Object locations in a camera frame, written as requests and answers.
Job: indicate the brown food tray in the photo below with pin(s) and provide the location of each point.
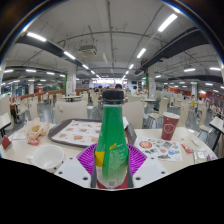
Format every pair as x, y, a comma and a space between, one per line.
76, 133

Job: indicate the paper bag of fries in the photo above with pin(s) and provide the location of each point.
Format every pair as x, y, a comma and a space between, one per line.
36, 128

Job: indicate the clear bag with leaflet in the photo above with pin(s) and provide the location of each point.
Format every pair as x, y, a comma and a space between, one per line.
201, 155

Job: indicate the red paper cup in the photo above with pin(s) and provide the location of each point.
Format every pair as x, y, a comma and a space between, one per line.
170, 126

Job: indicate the small red sauce packet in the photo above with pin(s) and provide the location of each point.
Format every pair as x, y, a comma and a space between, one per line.
187, 148
33, 142

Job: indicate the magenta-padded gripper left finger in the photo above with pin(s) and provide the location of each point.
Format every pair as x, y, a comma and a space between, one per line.
73, 170

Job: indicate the white table with black pedestal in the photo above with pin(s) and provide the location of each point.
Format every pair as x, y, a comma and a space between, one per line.
217, 123

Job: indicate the ceiling air conditioner unit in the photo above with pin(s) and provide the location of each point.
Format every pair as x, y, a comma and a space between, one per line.
88, 50

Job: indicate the beige chair with oval hole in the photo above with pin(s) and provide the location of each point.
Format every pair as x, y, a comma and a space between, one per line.
134, 115
70, 111

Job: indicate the person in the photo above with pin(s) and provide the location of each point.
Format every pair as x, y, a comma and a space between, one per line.
134, 90
118, 86

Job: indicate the white napkin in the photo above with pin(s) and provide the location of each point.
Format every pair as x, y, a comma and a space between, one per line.
125, 122

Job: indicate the white paper card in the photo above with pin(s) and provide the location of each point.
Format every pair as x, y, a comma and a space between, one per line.
17, 136

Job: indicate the green plastic drink bottle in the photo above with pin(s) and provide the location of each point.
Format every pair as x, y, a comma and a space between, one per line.
111, 146

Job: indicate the group of beige chairs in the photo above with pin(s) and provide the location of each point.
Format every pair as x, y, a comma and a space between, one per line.
161, 105

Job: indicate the group of ceiling lights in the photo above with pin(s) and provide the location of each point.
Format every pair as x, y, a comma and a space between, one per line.
141, 52

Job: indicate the colourful sticker sheet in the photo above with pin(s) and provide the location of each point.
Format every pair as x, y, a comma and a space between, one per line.
160, 149

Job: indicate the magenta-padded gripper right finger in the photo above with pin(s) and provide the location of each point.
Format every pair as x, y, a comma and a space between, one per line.
146, 170

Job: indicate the white mug with dark dots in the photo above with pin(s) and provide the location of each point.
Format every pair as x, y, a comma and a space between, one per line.
46, 156

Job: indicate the small red table sign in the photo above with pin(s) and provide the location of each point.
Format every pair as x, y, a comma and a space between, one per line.
6, 142

